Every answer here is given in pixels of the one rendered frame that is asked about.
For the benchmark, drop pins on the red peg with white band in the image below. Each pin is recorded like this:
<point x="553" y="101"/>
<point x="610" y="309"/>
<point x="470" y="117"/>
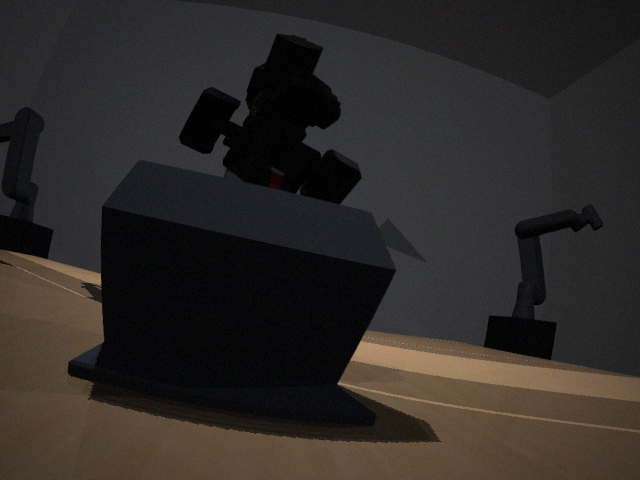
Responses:
<point x="275" y="178"/>

